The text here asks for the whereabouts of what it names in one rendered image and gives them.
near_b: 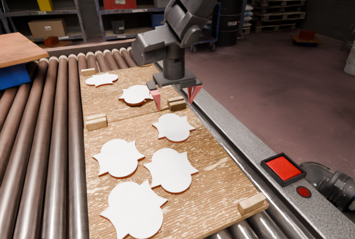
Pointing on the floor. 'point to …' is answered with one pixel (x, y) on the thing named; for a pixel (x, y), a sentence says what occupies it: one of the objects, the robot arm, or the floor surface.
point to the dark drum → (227, 20)
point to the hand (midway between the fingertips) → (174, 104)
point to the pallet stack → (275, 9)
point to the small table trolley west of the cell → (211, 36)
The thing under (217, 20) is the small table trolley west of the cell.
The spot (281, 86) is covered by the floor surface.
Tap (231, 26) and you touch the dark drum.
